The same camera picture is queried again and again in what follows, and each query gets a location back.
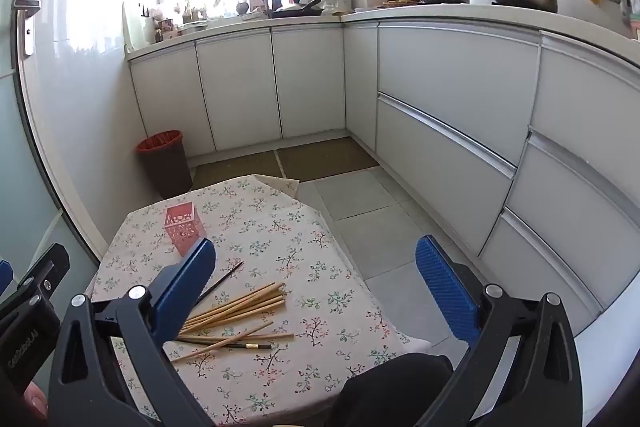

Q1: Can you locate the brown trash bin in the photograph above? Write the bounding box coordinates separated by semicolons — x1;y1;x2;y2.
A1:
136;130;194;199

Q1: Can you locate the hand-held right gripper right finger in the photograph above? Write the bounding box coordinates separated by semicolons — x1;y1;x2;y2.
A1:
415;234;583;427

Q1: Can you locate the black frying pan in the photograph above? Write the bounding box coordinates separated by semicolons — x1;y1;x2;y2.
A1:
271;0;326;18

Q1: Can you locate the black chopstick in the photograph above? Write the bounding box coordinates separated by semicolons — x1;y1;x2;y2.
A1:
187;340;275;350
194;261;245;307

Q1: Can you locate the person's left hand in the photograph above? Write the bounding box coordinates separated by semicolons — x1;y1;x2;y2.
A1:
10;379;50;425

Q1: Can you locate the brown floor mat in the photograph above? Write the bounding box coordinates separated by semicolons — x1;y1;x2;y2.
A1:
276;137;381;182
191;150;286;191

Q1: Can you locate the floral tablecloth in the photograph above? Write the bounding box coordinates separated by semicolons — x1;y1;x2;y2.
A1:
85;174;433;427

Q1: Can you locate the person's black trouser leg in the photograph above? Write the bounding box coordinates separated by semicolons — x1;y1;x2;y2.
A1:
325;353;456;427

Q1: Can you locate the red trash bag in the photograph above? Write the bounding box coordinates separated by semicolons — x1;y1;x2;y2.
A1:
136;130;184;154

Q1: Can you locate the white kitchen base cabinet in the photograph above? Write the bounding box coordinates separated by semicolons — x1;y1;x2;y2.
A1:
342;7;640;350
126;18;347;158

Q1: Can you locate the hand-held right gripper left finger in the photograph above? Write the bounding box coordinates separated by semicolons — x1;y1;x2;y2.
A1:
47;237;218;427

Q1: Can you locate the pink perforated chopstick holder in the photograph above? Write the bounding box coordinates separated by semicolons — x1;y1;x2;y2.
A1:
164;202;207;256

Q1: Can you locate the frosted glass sliding door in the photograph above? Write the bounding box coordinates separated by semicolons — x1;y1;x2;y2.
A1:
0;0;108;308

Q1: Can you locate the pile of wooden chopsticks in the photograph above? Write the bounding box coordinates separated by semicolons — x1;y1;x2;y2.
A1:
170;282;296;365

